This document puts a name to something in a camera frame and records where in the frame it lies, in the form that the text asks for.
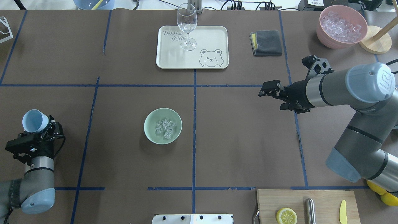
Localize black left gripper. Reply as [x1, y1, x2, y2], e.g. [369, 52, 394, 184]
[5, 116, 64, 165]

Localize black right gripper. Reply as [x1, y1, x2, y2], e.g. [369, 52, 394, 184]
[258, 80, 311, 114]

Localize light blue plastic cup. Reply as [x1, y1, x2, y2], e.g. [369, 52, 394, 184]
[22, 109, 49, 133]

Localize ice cubes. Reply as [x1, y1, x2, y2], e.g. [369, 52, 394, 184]
[155, 119, 176, 139]

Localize light green bowl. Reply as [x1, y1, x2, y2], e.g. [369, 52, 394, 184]
[144, 108, 183, 145]

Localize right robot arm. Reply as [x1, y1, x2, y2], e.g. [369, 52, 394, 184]
[258, 58, 398, 196]

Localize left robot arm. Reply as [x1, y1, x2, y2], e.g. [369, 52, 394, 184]
[1, 116, 66, 224]

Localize pink bowl of ice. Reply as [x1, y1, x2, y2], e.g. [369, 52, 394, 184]
[317, 5, 368, 49]

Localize blue bowl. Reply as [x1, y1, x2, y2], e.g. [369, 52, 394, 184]
[73, 0, 115, 10]

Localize cream bear tray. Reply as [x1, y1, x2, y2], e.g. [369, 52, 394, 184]
[156, 26, 229, 69]

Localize wooden mug stand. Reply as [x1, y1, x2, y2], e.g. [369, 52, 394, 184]
[359, 17, 398, 55]

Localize wooden cutting board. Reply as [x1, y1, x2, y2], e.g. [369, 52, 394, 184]
[257, 189, 361, 224]

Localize lemon half slice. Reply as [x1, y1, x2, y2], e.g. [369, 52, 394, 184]
[276, 208, 298, 224]

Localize clear wine glass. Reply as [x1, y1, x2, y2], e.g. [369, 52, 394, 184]
[177, 3, 197, 51]

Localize yellow plastic knife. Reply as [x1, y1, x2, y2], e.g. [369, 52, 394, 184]
[339, 200, 347, 224]

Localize yellow lemon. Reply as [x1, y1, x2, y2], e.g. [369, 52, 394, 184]
[380, 192, 398, 207]
[366, 180, 387, 195]

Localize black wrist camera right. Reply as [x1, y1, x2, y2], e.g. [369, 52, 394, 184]
[302, 55, 335, 80]

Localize white wire rack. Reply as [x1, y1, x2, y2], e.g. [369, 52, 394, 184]
[0, 16, 14, 43]

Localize steel cylinder handle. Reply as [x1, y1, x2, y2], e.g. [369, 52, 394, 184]
[306, 198, 316, 224]

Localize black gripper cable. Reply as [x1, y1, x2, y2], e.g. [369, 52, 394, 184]
[384, 58, 398, 75]

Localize aluminium frame post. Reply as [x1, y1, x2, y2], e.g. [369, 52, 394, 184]
[187, 0, 203, 14]

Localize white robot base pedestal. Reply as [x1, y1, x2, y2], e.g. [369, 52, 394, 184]
[152, 213, 234, 224]

